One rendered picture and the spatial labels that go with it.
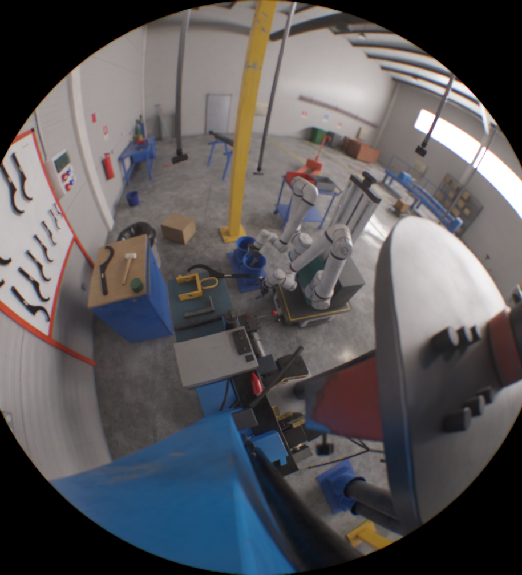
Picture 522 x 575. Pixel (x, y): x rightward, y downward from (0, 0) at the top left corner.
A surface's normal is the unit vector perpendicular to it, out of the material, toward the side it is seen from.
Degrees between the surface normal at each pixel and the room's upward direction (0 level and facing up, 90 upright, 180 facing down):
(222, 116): 90
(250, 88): 90
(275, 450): 0
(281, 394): 0
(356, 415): 90
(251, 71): 90
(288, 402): 0
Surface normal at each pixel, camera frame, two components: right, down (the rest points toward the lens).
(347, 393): -0.99, -0.11
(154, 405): 0.15, -0.55
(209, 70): 0.35, 0.81
